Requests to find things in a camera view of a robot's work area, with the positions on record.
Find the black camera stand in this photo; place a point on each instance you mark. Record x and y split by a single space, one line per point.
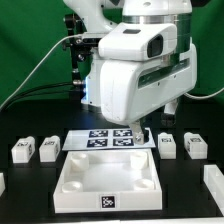
80 49

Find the marker sheet with tags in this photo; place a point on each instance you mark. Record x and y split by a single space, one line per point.
100 139

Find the white square tabletop tray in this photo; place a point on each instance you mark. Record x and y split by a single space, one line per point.
108 180

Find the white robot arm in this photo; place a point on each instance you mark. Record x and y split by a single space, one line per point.
100 17

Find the white block left edge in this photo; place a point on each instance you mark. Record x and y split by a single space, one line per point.
2 183

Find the white obstacle bar right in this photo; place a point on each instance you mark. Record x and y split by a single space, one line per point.
214 180

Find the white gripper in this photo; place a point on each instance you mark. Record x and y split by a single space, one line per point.
124 100

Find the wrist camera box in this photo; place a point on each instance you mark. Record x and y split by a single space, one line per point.
139 42

